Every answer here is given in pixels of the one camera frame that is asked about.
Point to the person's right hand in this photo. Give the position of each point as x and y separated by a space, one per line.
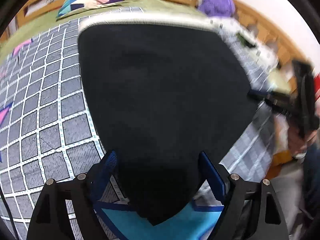
298 146

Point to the colourful geometric pillow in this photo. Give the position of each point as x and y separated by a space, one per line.
72 7

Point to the white patterned pillow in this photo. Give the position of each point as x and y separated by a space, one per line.
250 42

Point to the purple fluffy plush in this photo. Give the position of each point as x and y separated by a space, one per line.
218 8

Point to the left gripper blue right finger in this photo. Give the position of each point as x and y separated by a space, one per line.
216 176

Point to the black pants with white stripe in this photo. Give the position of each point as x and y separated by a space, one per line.
162 89

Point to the green bed sheet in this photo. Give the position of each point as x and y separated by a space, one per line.
48 24

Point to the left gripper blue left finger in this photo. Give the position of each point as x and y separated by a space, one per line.
100 174

